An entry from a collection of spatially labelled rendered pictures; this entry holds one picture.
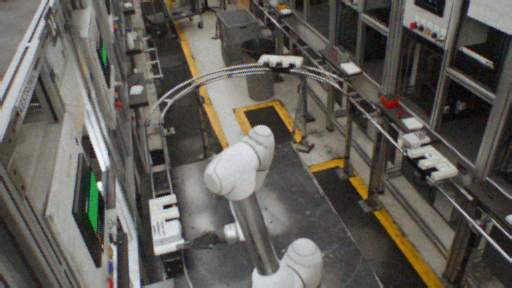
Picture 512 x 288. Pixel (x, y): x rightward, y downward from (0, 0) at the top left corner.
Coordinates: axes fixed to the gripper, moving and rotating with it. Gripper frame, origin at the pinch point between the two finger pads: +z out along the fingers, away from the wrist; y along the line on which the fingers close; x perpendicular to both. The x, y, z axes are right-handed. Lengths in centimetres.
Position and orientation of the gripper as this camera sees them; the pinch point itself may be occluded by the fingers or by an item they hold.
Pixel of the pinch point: (183, 246)
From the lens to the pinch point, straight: 206.2
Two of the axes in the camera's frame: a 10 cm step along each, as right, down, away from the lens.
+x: 2.8, 5.4, -7.9
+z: -9.6, 2.1, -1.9
